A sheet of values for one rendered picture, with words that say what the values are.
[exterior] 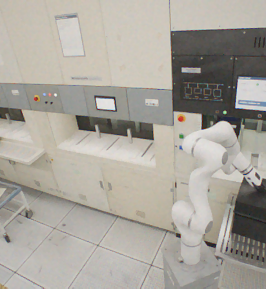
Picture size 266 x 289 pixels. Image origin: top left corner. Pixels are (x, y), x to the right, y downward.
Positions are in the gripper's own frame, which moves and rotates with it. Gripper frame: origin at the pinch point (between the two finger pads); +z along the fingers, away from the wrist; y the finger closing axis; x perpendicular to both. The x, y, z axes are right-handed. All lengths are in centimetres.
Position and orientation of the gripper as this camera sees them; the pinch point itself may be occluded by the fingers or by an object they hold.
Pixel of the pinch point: (263, 188)
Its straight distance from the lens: 170.2
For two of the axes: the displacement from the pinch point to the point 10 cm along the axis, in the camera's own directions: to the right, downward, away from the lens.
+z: 6.7, 7.4, 0.2
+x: -5.3, 4.6, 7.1
